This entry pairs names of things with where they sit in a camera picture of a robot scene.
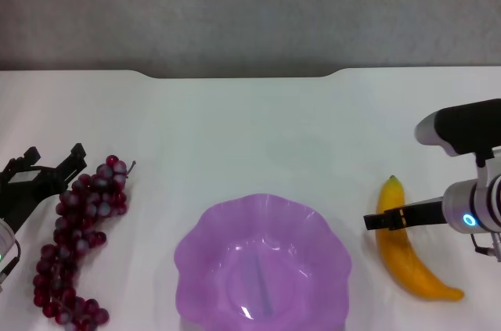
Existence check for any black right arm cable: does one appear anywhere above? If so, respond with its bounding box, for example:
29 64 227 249
470 231 501 262

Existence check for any purple wavy plastic plate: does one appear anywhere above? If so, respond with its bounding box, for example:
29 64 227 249
173 192 353 331

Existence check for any yellow banana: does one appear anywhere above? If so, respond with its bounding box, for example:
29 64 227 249
375 174 466 302

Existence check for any red grape bunch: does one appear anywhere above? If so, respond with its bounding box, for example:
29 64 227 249
32 154 138 331

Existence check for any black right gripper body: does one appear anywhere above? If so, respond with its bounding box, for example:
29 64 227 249
402 197 446 229

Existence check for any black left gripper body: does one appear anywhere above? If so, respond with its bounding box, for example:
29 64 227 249
0 166 66 235

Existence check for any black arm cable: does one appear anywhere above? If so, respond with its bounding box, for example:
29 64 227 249
470 231 501 262
0 237 21 283

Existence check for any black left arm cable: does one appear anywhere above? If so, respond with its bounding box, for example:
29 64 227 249
0 237 21 283

